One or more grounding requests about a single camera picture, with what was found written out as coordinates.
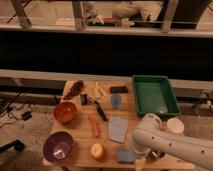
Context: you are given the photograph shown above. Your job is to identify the blue sponge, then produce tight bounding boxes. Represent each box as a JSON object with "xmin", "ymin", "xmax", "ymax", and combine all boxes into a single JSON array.
[{"xmin": 117, "ymin": 148, "xmax": 135, "ymax": 163}]

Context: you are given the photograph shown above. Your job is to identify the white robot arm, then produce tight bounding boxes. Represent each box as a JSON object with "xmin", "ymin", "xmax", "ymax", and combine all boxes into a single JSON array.
[{"xmin": 131, "ymin": 113, "xmax": 213, "ymax": 171}]

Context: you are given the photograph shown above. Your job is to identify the white plastic cup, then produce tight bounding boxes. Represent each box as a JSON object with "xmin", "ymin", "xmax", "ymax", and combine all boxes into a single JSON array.
[{"xmin": 166, "ymin": 118, "xmax": 184, "ymax": 134}]

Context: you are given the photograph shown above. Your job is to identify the black rectangular block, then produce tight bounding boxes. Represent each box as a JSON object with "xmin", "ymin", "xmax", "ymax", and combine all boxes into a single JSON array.
[{"xmin": 110, "ymin": 86, "xmax": 128, "ymax": 94}]

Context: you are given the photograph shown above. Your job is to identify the pale banana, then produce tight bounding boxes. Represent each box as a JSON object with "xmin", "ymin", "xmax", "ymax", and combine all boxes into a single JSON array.
[{"xmin": 94, "ymin": 81, "xmax": 107, "ymax": 99}]

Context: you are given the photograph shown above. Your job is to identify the small dark metal clip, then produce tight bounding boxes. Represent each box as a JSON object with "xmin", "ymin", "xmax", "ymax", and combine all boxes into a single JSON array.
[{"xmin": 80, "ymin": 94, "xmax": 92, "ymax": 106}]

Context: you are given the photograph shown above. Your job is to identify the wooden table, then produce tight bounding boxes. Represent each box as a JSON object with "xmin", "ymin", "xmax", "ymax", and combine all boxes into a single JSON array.
[{"xmin": 51, "ymin": 80, "xmax": 139, "ymax": 170}]

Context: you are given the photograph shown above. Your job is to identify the orange carrot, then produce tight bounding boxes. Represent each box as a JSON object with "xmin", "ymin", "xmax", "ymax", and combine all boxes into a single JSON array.
[{"xmin": 88, "ymin": 116, "xmax": 100, "ymax": 138}]

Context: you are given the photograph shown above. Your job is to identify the light blue cloth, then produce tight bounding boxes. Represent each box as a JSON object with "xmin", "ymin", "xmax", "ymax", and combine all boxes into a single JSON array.
[{"xmin": 108, "ymin": 117, "xmax": 128, "ymax": 143}]

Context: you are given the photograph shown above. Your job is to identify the green plastic tray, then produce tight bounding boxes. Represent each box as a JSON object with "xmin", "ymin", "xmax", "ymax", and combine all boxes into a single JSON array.
[{"xmin": 132, "ymin": 75, "xmax": 181, "ymax": 118}]

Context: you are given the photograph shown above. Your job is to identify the orange plastic bowl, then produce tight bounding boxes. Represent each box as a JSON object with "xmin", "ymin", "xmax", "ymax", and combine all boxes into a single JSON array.
[{"xmin": 53, "ymin": 102, "xmax": 77, "ymax": 124}]

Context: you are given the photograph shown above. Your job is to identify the red yellow apple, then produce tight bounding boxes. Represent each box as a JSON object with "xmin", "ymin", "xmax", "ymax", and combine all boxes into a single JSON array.
[{"xmin": 90, "ymin": 143, "xmax": 105, "ymax": 160}]

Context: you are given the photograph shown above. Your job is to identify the purple plastic bowl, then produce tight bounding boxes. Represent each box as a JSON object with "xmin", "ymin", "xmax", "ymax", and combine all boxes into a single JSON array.
[{"xmin": 43, "ymin": 131, "xmax": 74, "ymax": 163}]

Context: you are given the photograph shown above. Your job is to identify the black power adapter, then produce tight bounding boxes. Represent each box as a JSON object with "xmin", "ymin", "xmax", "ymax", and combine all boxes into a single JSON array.
[{"xmin": 21, "ymin": 111, "xmax": 32, "ymax": 121}]

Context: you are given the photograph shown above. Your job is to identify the small metal can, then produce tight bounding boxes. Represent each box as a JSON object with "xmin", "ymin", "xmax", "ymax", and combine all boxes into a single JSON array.
[{"xmin": 151, "ymin": 151, "xmax": 165, "ymax": 160}]

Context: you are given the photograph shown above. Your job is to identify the black cylindrical floor object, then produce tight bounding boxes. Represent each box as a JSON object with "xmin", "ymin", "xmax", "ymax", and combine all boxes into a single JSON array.
[{"xmin": 0, "ymin": 140, "xmax": 25, "ymax": 153}]

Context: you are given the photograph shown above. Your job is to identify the black handled knife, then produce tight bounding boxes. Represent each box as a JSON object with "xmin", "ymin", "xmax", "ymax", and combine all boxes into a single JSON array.
[{"xmin": 94, "ymin": 101, "xmax": 107, "ymax": 121}]

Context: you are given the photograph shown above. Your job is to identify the black cable on floor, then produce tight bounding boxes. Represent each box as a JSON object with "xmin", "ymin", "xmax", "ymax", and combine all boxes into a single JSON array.
[{"xmin": 0, "ymin": 92, "xmax": 33, "ymax": 129}]

